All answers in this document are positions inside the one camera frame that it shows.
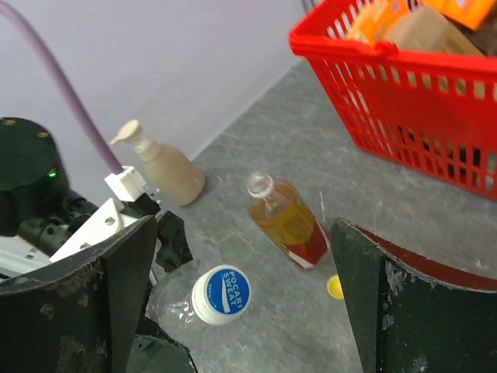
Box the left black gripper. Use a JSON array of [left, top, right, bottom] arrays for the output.
[[131, 194, 193, 372]]

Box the red plastic shopping basket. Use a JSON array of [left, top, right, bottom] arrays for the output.
[[289, 1, 496, 199]]

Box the yellow tea bottle red label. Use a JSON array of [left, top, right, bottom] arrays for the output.
[[246, 172, 330, 269]]

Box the orange box right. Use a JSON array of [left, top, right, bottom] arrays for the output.
[[422, 0, 496, 30]]

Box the orange box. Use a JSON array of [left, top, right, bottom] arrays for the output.
[[346, 0, 410, 46], [422, 0, 496, 30]]

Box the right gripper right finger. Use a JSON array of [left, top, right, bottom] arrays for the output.
[[331, 218, 496, 372]]

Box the beige bottle round cap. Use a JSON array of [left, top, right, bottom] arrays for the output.
[[109, 120, 206, 206]]

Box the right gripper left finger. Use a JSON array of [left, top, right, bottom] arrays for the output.
[[1, 217, 157, 372]]

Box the orange box left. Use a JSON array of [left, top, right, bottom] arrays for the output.
[[346, 0, 410, 46]]

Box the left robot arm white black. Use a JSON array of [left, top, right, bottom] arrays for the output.
[[1, 117, 196, 372]]

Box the small yellow bottle cap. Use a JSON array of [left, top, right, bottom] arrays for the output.
[[326, 274, 344, 300]]

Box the wooden block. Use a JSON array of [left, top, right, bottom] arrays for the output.
[[383, 5, 483, 56]]

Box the clear plastic bottle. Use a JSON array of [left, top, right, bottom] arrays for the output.
[[145, 260, 252, 349]]

